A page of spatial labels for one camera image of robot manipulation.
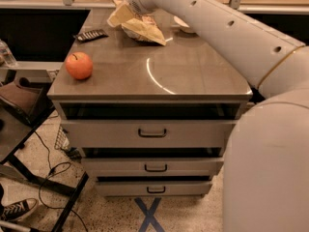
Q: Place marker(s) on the brown chip bag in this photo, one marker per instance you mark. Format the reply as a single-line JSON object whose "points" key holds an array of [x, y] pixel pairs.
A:
{"points": [[141, 28]]}

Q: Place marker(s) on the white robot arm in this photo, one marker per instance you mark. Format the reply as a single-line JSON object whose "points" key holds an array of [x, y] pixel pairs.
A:
{"points": [[266, 162]]}

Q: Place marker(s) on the grey drawer cabinet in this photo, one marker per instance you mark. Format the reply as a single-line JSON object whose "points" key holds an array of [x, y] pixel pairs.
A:
{"points": [[183, 80]]}

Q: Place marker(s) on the top grey drawer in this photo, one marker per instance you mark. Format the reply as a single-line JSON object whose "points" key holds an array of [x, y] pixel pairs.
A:
{"points": [[147, 134]]}

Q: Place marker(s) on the grey drawer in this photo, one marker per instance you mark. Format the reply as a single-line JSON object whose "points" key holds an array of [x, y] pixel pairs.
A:
{"points": [[139, 167], [162, 188], [147, 134]]}

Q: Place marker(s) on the middle grey drawer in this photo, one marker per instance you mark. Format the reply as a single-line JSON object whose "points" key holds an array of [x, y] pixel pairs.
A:
{"points": [[139, 167]]}

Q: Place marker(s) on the red apple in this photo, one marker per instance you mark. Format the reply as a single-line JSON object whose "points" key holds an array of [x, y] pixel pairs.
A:
{"points": [[79, 65]]}

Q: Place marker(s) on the black remote control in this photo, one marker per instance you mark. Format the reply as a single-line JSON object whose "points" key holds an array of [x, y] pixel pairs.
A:
{"points": [[90, 36]]}

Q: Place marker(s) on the bottom grey drawer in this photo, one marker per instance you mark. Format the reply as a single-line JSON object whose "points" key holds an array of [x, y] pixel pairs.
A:
{"points": [[162, 188]]}

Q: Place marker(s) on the clear plastic bottle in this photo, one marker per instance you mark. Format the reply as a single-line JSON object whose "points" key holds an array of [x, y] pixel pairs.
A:
{"points": [[7, 55]]}

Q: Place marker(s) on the black canvas sneaker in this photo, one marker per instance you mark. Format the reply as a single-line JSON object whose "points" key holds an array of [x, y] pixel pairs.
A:
{"points": [[18, 210]]}

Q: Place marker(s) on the wire mesh basket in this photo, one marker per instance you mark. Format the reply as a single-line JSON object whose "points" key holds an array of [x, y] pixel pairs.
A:
{"points": [[61, 141]]}

